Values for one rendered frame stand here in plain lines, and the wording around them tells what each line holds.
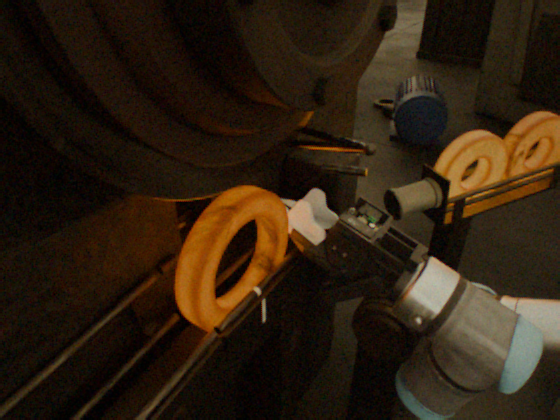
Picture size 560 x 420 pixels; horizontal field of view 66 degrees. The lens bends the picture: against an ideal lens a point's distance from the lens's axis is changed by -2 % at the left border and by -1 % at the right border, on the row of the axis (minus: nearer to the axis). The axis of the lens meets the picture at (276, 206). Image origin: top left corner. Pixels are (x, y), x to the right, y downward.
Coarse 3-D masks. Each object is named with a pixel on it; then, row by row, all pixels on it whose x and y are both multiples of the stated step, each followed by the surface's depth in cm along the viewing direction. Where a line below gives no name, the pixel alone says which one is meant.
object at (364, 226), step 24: (360, 216) 58; (384, 216) 58; (336, 240) 56; (360, 240) 53; (384, 240) 56; (408, 240) 55; (336, 264) 58; (360, 264) 58; (384, 264) 56; (408, 264) 53
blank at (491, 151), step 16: (464, 144) 78; (480, 144) 78; (496, 144) 80; (448, 160) 78; (464, 160) 79; (480, 160) 84; (496, 160) 82; (448, 176) 79; (480, 176) 85; (496, 176) 84; (464, 192) 83
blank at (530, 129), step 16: (544, 112) 83; (512, 128) 83; (528, 128) 81; (544, 128) 82; (512, 144) 83; (528, 144) 83; (544, 144) 88; (512, 160) 84; (528, 160) 90; (544, 160) 88
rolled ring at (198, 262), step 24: (240, 192) 50; (264, 192) 52; (216, 216) 47; (240, 216) 48; (264, 216) 53; (192, 240) 46; (216, 240) 46; (264, 240) 59; (192, 264) 46; (216, 264) 48; (264, 264) 59; (192, 288) 46; (240, 288) 58; (192, 312) 48; (216, 312) 51
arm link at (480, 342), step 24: (456, 288) 52; (456, 312) 51; (480, 312) 51; (504, 312) 51; (432, 336) 53; (456, 336) 51; (480, 336) 50; (504, 336) 49; (528, 336) 50; (456, 360) 53; (480, 360) 50; (504, 360) 49; (528, 360) 48; (480, 384) 53; (504, 384) 50
